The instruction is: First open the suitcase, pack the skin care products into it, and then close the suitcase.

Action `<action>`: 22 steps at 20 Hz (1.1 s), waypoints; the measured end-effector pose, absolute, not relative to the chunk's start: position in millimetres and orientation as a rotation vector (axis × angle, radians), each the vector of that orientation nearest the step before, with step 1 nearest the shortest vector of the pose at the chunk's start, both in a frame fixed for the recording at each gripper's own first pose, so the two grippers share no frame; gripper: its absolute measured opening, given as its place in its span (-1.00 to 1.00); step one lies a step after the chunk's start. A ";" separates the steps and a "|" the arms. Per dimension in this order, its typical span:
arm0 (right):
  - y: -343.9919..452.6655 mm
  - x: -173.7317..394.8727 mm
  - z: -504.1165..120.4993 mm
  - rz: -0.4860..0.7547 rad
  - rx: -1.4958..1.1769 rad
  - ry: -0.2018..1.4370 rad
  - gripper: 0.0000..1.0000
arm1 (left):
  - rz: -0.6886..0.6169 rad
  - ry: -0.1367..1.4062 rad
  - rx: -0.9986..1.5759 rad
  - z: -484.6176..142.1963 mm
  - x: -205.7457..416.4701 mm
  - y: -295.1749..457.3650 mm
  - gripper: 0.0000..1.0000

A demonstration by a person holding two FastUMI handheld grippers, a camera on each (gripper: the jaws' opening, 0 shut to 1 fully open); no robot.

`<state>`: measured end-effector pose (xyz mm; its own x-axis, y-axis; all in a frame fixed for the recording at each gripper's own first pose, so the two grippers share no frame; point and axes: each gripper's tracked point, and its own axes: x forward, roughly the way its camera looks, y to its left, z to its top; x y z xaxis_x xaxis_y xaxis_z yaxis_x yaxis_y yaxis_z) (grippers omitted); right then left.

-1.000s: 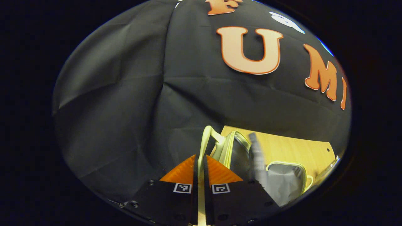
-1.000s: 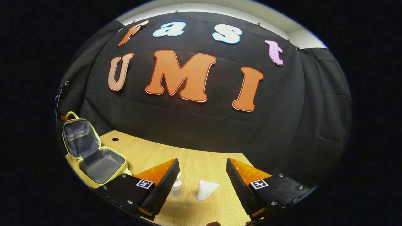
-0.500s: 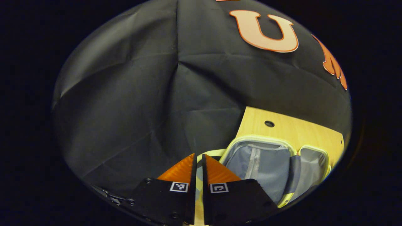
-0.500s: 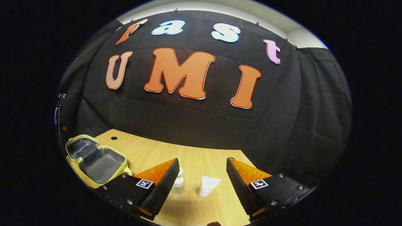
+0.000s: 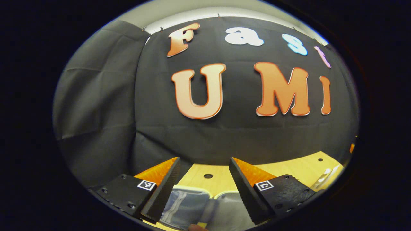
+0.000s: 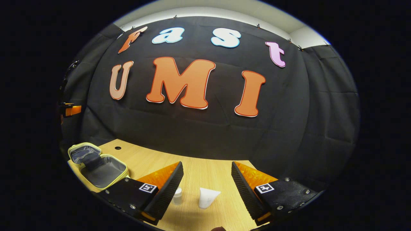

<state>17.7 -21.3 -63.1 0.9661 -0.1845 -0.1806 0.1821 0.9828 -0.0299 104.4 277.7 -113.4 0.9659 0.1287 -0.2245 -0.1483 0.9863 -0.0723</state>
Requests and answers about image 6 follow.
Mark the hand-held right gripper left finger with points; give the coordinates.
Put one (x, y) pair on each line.
(167, 192)

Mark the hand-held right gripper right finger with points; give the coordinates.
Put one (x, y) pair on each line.
(245, 192)

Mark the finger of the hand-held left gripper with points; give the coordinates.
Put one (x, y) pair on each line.
(73, 110)

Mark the white pump bottle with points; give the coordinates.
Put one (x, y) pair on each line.
(177, 197)

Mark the white squeeze tube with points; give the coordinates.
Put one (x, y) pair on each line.
(207, 198)

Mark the pale yellow suitcase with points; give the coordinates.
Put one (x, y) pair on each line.
(102, 173)

